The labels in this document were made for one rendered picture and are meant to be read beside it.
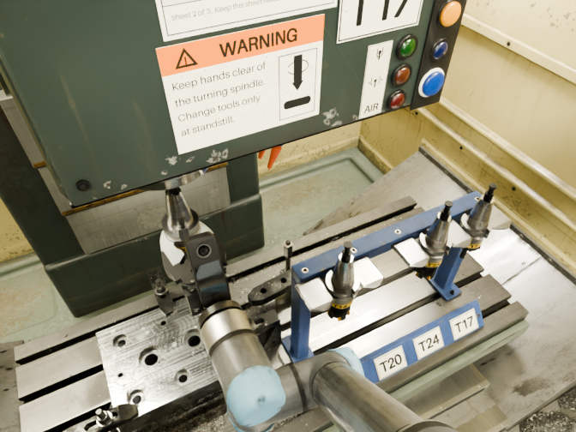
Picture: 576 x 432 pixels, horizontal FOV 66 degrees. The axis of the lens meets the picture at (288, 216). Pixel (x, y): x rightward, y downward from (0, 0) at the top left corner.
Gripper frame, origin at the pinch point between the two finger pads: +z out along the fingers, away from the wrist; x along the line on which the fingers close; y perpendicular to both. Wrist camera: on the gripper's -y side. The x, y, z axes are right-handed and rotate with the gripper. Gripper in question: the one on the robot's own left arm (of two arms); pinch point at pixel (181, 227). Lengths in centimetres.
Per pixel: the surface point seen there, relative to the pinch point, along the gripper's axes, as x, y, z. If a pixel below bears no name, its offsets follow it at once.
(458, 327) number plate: 55, 37, -26
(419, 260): 40.3, 9.5, -19.9
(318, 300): 18.0, 9.6, -19.1
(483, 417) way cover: 57, 60, -42
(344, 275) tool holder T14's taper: 22.9, 4.9, -19.2
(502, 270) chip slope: 89, 50, -13
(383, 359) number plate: 33, 36, -25
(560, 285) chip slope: 97, 47, -25
